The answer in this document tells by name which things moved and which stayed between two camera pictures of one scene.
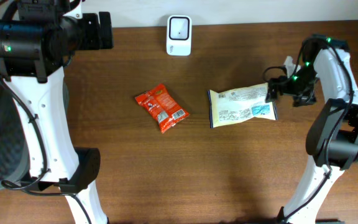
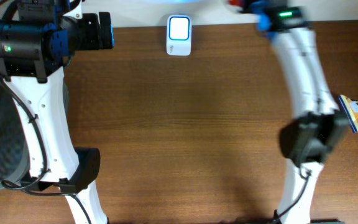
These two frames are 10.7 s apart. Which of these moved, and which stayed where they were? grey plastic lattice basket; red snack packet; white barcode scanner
Moved: red snack packet
Stayed: white barcode scanner; grey plastic lattice basket
